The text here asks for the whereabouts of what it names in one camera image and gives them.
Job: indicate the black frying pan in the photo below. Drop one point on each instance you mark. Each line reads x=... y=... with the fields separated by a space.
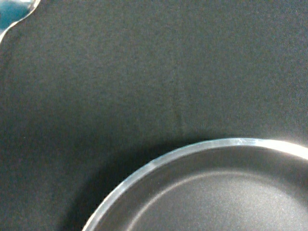
x=237 y=184

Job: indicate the metal spoon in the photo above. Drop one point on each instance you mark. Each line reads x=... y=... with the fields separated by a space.
x=14 y=11

